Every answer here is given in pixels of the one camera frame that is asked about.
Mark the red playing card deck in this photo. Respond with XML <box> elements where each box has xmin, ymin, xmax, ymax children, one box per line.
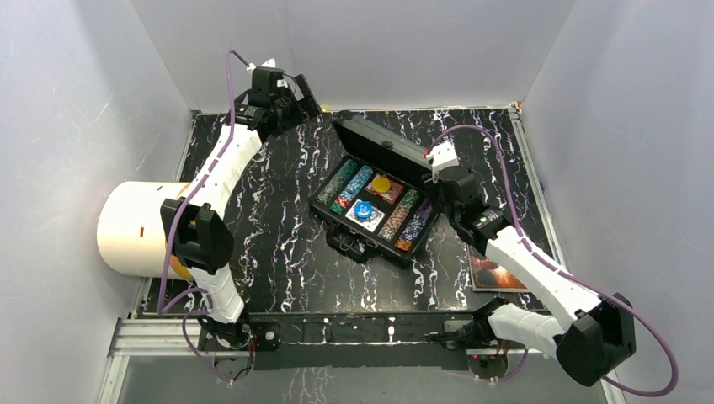
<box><xmin>366</xmin><ymin>173</ymin><xmax>405</xmax><ymax>204</ymax></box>

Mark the black poker chip case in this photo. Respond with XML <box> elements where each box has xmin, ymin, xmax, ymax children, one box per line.
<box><xmin>309</xmin><ymin>111</ymin><xmax>438</xmax><ymax>263</ymax></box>

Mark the yellow round button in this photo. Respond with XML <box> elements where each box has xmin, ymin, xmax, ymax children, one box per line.
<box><xmin>371</xmin><ymin>176</ymin><xmax>391</xmax><ymax>194</ymax></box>

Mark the blue playing card deck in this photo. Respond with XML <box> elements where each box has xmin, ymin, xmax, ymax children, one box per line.
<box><xmin>345</xmin><ymin>199</ymin><xmax>386</xmax><ymax>232</ymax></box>

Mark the blue small blind button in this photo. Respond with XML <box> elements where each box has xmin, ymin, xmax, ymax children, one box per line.
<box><xmin>354</xmin><ymin>201</ymin><xmax>374</xmax><ymax>220</ymax></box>

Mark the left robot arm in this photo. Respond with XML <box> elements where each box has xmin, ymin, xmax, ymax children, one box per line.
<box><xmin>160</xmin><ymin>67</ymin><xmax>322</xmax><ymax>350</ymax></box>

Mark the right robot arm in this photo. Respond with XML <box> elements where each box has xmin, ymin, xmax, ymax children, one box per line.
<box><xmin>431</xmin><ymin>165</ymin><xmax>637</xmax><ymax>386</ymax></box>

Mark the purple and blue chip row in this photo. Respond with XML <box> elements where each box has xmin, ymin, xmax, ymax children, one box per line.
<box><xmin>395</xmin><ymin>198</ymin><xmax>433</xmax><ymax>252</ymax></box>

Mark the green-yellow chip stack row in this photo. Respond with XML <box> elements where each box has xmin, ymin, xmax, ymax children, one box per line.
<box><xmin>316</xmin><ymin>159</ymin><xmax>358</xmax><ymax>205</ymax></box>

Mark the green and orange chip row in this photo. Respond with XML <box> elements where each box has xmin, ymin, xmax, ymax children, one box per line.
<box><xmin>378</xmin><ymin>189</ymin><xmax>420</xmax><ymax>241</ymax></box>

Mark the light blue chip stack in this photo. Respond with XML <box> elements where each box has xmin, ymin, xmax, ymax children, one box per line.
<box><xmin>338</xmin><ymin>165</ymin><xmax>374</xmax><ymax>202</ymax></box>

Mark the dark hardcover book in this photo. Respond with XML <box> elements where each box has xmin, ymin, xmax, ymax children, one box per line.
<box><xmin>469</xmin><ymin>247</ymin><xmax>527</xmax><ymax>292</ymax></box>

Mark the red and green chip stack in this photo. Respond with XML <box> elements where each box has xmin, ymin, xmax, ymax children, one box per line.
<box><xmin>330</xmin><ymin>194</ymin><xmax>351</xmax><ymax>215</ymax></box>

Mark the white cylinder with orange lid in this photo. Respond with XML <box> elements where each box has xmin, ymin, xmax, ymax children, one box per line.
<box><xmin>96</xmin><ymin>181</ymin><xmax>189</xmax><ymax>278</ymax></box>

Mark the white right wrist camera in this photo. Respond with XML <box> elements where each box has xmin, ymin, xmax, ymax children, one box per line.
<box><xmin>425</xmin><ymin>141</ymin><xmax>459</xmax><ymax>172</ymax></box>

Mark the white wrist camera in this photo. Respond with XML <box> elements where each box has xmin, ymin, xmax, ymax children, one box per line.
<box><xmin>246</xmin><ymin>58</ymin><xmax>276</xmax><ymax>72</ymax></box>
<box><xmin>425</xmin><ymin>141</ymin><xmax>459</xmax><ymax>172</ymax></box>

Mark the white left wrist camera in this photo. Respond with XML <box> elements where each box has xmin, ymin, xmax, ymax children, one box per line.
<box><xmin>246</xmin><ymin>58</ymin><xmax>276</xmax><ymax>72</ymax></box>

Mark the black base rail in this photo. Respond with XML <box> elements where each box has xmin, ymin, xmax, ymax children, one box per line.
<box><xmin>198</xmin><ymin>311</ymin><xmax>531</xmax><ymax>380</ymax></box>

